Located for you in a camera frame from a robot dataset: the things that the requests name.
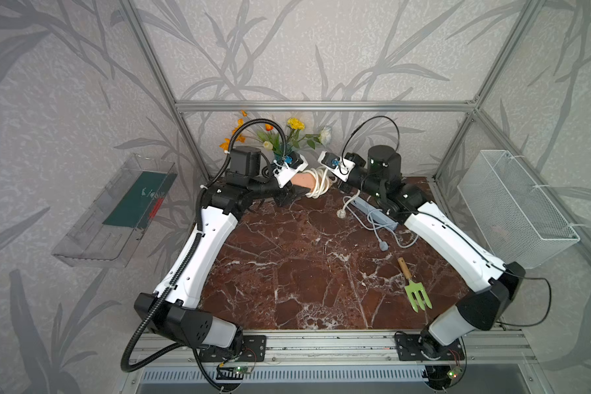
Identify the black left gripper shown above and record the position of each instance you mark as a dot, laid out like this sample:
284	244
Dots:
286	198

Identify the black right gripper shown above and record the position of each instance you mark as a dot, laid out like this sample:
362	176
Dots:
345	186

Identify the pink power strip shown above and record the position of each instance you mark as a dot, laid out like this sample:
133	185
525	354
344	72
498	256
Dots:
304	179

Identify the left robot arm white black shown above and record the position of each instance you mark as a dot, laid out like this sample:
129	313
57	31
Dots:
172	309

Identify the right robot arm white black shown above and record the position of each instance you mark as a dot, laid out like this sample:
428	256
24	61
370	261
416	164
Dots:
493	284

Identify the green garden hand fork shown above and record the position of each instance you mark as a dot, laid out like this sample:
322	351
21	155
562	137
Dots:
415	291

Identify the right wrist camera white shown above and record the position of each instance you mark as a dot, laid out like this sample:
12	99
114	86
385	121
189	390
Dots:
339	167

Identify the grey power strip with cord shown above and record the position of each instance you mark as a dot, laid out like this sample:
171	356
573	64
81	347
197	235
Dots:
373	219

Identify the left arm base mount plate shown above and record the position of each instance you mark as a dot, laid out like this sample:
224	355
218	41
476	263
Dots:
247	348

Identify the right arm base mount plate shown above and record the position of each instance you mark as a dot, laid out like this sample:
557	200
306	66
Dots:
423	347

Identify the white wire mesh basket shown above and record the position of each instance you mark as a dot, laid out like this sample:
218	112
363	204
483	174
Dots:
518	220

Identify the clear plastic wall tray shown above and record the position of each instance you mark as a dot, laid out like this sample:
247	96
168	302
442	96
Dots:
107	235

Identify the aluminium front rail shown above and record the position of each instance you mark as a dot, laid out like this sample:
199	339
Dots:
377	347

